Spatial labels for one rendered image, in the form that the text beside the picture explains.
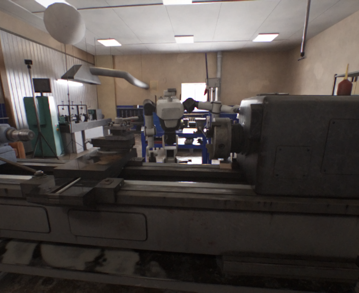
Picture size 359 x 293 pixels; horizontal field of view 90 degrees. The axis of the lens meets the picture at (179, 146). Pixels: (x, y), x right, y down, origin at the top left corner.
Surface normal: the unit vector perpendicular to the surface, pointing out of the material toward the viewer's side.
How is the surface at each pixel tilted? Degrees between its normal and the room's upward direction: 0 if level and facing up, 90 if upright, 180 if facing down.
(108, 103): 90
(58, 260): 0
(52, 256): 0
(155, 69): 90
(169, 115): 106
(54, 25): 120
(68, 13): 94
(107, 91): 90
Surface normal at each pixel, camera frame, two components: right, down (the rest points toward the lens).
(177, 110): 0.19, 0.47
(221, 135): -0.09, -0.07
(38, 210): -0.10, 0.22
